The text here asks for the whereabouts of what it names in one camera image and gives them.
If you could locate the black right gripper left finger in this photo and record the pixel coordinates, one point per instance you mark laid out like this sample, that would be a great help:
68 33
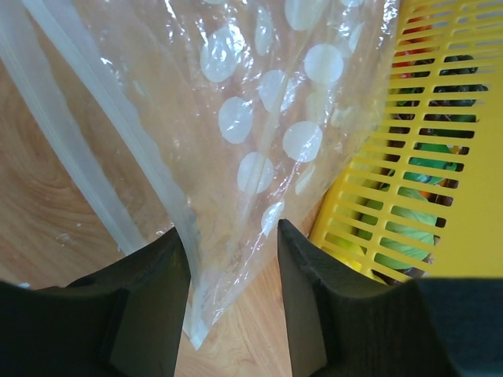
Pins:
123 320

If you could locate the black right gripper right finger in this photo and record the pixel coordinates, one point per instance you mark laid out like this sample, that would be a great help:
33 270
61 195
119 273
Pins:
341 323

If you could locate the clear polka dot zip bag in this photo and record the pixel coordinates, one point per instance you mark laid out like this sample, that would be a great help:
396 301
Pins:
123 119

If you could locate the green toy cabbage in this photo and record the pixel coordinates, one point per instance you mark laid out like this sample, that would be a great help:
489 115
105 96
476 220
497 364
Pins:
411 232

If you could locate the yellow plastic basket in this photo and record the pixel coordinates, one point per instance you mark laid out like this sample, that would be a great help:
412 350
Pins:
471 239

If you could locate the black toy grapes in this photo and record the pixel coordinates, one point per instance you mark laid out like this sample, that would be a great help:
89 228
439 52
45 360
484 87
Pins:
444 103

